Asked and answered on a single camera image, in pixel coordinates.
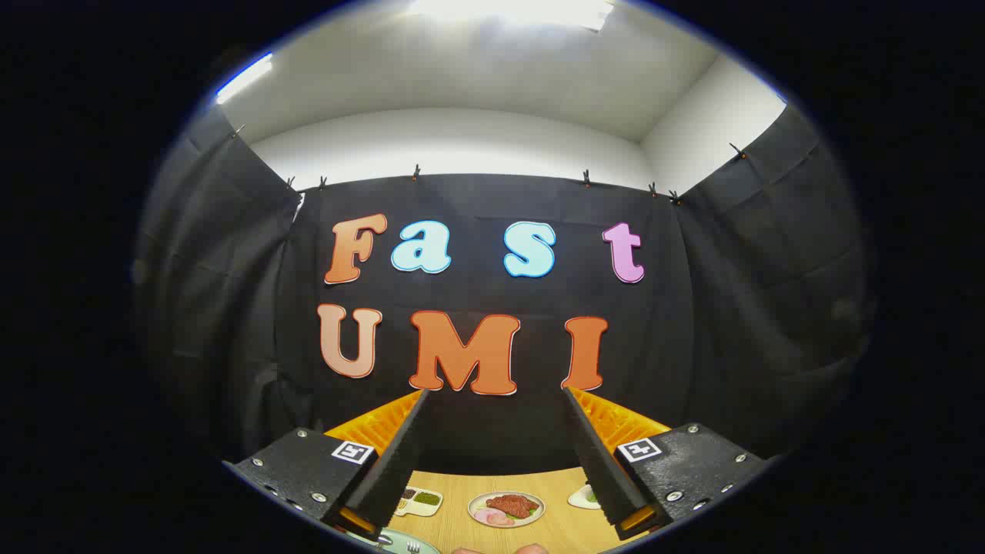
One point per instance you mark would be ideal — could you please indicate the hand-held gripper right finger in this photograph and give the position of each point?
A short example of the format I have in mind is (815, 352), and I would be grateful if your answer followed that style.
(600, 469)

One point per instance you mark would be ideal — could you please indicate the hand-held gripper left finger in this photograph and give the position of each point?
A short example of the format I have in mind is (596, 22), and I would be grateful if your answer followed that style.
(396, 469)

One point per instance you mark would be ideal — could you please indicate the small white square tray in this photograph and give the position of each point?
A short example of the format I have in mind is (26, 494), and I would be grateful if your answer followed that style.
(579, 500)

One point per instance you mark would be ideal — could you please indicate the pile of green beans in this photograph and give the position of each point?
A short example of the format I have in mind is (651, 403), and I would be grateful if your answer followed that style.
(428, 498)

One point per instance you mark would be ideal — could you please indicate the white divided tray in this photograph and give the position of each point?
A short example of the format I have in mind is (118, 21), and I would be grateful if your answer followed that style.
(419, 508)

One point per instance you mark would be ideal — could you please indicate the light blue round plate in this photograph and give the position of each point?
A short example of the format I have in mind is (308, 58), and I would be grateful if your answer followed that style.
(400, 538)

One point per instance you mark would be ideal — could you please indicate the round white food plate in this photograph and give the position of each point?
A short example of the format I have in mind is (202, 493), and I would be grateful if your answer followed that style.
(531, 519)

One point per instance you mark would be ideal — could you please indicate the brown grilled steak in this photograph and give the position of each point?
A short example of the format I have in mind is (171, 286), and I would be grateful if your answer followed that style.
(509, 505)

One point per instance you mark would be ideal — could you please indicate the pale pink ham slice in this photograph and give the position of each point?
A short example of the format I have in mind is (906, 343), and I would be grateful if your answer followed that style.
(485, 514)

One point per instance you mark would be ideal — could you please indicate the salmon pink ham slice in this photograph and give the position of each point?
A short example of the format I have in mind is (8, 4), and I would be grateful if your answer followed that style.
(502, 521)

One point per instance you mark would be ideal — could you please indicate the row of black clips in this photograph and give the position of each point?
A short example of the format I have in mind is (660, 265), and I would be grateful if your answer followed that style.
(415, 172)

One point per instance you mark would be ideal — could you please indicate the ceiling light strip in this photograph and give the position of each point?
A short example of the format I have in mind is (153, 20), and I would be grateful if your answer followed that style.
(245, 78)

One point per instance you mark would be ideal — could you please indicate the ceiling light panel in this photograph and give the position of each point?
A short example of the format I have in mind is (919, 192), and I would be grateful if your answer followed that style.
(508, 11)

